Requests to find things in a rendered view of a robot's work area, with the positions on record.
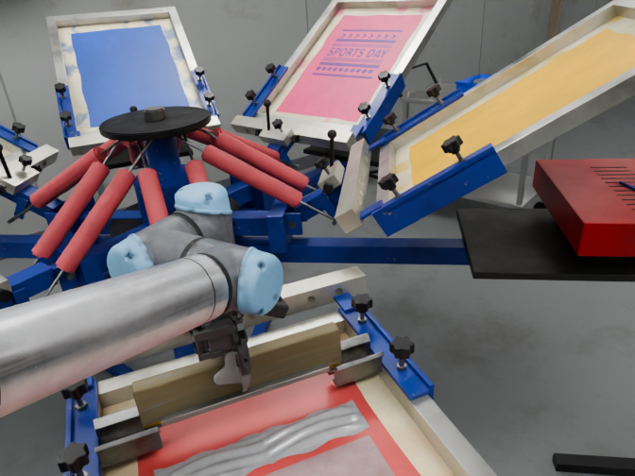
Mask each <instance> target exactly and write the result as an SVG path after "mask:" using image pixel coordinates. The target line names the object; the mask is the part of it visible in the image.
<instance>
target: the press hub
mask: <svg viewBox="0 0 635 476"><path fill-rule="evenodd" d="M211 121H212V116H211V113H210V112H209V111H208V110H205V109H203V108H198V107H188V106H174V107H162V106H154V107H148V108H145V109H144V110H136V111H131V112H127V113H123V114H120V115H117V116H114V117H112V118H110V119H108V120H106V121H104V122H103V123H101V125H100V126H99V132H100V134H101V135H102V136H103V137H105V138H107V139H110V140H115V141H125V142H136V141H144V142H145V145H146V143H147V142H148V141H150V140H152V142H151V143H150V145H149V146H148V148H147V149H146V154H147V158H148V163H149V167H150V168H151V169H154V170H156V171H157V174H158V178H159V181H160V184H161V188H162V191H163V198H164V202H165V205H166V208H167V212H168V215H169V214H170V213H173V212H175V211H176V210H177V209H176V208H175V206H174V205H175V193H176V192H177V191H178V189H180V188H181V187H183V186H186V185H189V184H190V183H189V179H188V177H187V173H186V170H185V165H186V164H180V155H179V150H178V145H177V140H176V138H175V136H180V135H183V134H187V133H190V132H193V131H196V130H199V129H201V128H204V127H206V126H207V125H208V124H209V123H210V122H211ZM135 178H136V180H135V182H134V183H133V185H134V189H135V193H136V196H137V200H138V203H136V204H134V205H132V206H130V207H128V208H126V209H124V211H140V213H141V216H142V219H113V220H112V221H111V222H110V225H109V233H110V236H111V238H113V237H115V236H117V235H120V234H122V233H124V232H126V231H129V230H132V229H134V228H137V227H139V226H141V225H143V224H145V225H147V226H150V225H149V221H148V217H147V213H146V206H145V202H144V199H143V195H142V191H141V187H140V183H139V179H138V175H137V176H136V177H135ZM228 198H229V201H230V206H231V210H232V211H240V208H239V205H238V203H237V202H236V201H235V200H234V199H232V198H231V197H229V196H228ZM173 351H174V355H175V359H178V358H180V357H184V356H187V355H190V354H194V353H196V352H195V349H194V346H193V343H192V344H189V345H185V346H182V347H178V348H173Z"/></svg>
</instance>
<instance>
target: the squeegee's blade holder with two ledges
mask: <svg viewBox="0 0 635 476"><path fill-rule="evenodd" d="M328 371H330V367H329V366H328V364H327V363H325V364H322V365H316V366H313V367H310V368H307V369H304V370H302V371H299V372H296V373H293V374H290V375H287V376H284V377H281V378H279V379H276V380H272V381H269V382H264V383H261V384H258V385H255V386H252V387H250V388H248V389H247V391H246V392H243V391H242V390H241V391H238V392H235V393H232V394H229V395H226V396H223V397H220V398H217V399H212V400H209V401H206V402H203V403H201V404H198V405H195V406H192V407H189V408H186V409H183V410H179V411H177V412H174V413H171V414H168V415H165V416H161V422H162V425H163V426H165V425H168V424H171V423H174V422H177V421H180V420H183V419H186V418H188V417H193V416H196V415H199V414H202V413H205V412H208V411H211V410H213V409H216V408H219V407H222V406H225V405H228V404H231V403H234V402H237V401H239V400H244V399H247V398H250V397H253V396H256V395H259V394H263V393H265V392H268V391H271V390H274V389H277V388H280V387H283V386H286V385H289V384H291V383H296V382H299V381H302V380H305V379H308V378H311V377H314V376H316V375H319V374H322V373H325V372H328Z"/></svg>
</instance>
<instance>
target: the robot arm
mask: <svg viewBox="0 0 635 476"><path fill-rule="evenodd" d="M174 206H175V208H176V209H177V210H176V211H175V212H172V213H170V214H169V215H168V216H167V217H165V218H163V219H162V220H160V221H158V222H156V223H154V224H152V225H150V226H148V227H147V228H145V229H142V230H140V231H138V232H136V233H132V234H130V235H129V236H128V238H127V239H125V240H123V241H122V242H120V243H118V244H117V245H115V246H113V247H112V248H111V249H110V251H109V253H108V256H107V267H108V268H109V273H110V275H111V278H110V279H107V280H102V281H98V282H95V283H91V284H88V285H84V286H81V287H78V288H75V289H71V290H68V291H64V292H61V293H57V294H55V295H51V296H47V297H41V298H38V299H34V300H31V301H28V302H25V303H21V304H18V305H14V306H11V307H7V308H5V309H1V310H0V418H1V417H4V416H6V415H8V414H11V413H13V412H15V411H17V410H19V409H21V408H24V407H26V406H28V405H29V404H31V403H33V402H35V401H38V400H41V399H43V398H45V397H47V396H50V395H52V394H54V393H56V392H58V391H60V390H62V389H64V388H66V387H68V386H70V385H72V384H74V383H78V382H80V381H82V380H84V379H86V378H89V377H91V376H93V375H94V374H96V373H98V372H101V371H103V370H105V369H107V368H109V367H111V366H115V365H117V364H119V363H121V362H123V361H125V360H127V359H129V358H131V357H133V356H135V355H137V354H140V353H142V352H144V351H146V350H148V349H151V348H154V347H156V346H158V345H160V344H161V343H163V342H166V341H168V340H170V339H172V338H174V337H176V336H179V335H181V334H183V333H185V332H188V331H189V332H190V333H191V337H192V342H193V346H194V349H195V352H196V354H197V356H198V360H199V361H200V362H201V361H205V360H208V359H211V360H212V359H215V358H218V357H221V356H224V355H223V354H225V356H224V361H225V365H224V367H223V368H222V369H221V370H219V371H218V372H217V373H216V374H215V376H214V381H215V383H216V384H231V383H241V387H242V391H243V392H246V391H247V389H248V387H249V383H250V376H251V375H250V373H251V368H250V358H249V348H248V341H249V339H248V333H247V328H246V324H245V321H244V318H243V316H244V315H246V314H249V315H256V316H259V315H267V316H273V317H279V318H285V316H286V314H287V312H288V310H289V306H288V305H287V304H286V302H285V301H284V299H283V298H282V296H281V292H282V289H283V267H282V264H281V262H280V261H279V259H278V258H277V257H276V256H274V255H272V254H270V253H266V252H263V251H261V250H257V249H256V248H255V247H252V246H251V247H246V246H239V245H236V244H235V240H234V232H233V225H232V210H231V206H230V201H229V198H228V193H227V191H226V189H225V188H224V187H223V186H222V185H220V184H217V183H212V182H198V183H192V184H189V185H186V186H183V187H181V188H180V189H178V191H177V192H176V193H175V205H174ZM208 344H209V345H208ZM209 347H210V350H209ZM235 355H236V358H235ZM236 359H237V363H236Z"/></svg>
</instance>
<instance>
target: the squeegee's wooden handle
mask: <svg viewBox="0 0 635 476"><path fill-rule="evenodd" d="M223 355H224V356H225V354H223ZM224 356H221V357H218V358H215V359H212V360H211V359H208V360H205V361H201V362H198V363H194V364H191V365H186V366H183V367H180V368H176V369H173V370H170V371H167V372H164V373H161V374H158V375H154V376H151V377H148V378H144V379H141V380H139V381H135V382H132V385H131V386H132V394H133V397H134V400H135V403H136V406H137V410H138V413H139V416H140V419H141V422H142V425H143V426H144V427H145V426H147V425H150V424H153V423H156V422H159V421H161V417H162V416H165V415H168V414H171V413H174V412H177V411H179V410H183V409H186V408H189V407H192V406H195V405H198V404H201V403H203V402H206V401H209V400H214V399H217V398H220V397H223V396H226V395H229V394H232V393H235V392H238V391H241V390H242V387H241V383H231V384H216V383H215V381H214V376H215V374H216V373H217V372H218V371H219V370H221V369H222V368H223V367H224V365H225V361H224ZM249 358H250V368H251V373H250V375H251V376H250V383H249V387H248V388H250V387H252V386H255V385H258V384H261V383H266V382H269V381H272V380H276V379H279V378H281V377H284V376H287V375H290V374H293V373H296V372H299V371H302V370H304V369H307V368H310V367H313V366H319V365H322V364H325V363H327V364H328V366H331V365H334V364H337V363H340V362H341V361H342V358H341V341H340V330H339V328H338V327H337V326H336V324H335V323H334V322H330V323H327V324H324V325H320V326H317V327H314V328H311V329H308V330H305V331H299V332H296V333H292V334H289V335H287V336H283V337H280V338H277V339H274V340H270V341H267V342H264V343H261V344H258V345H255V346H251V347H249Z"/></svg>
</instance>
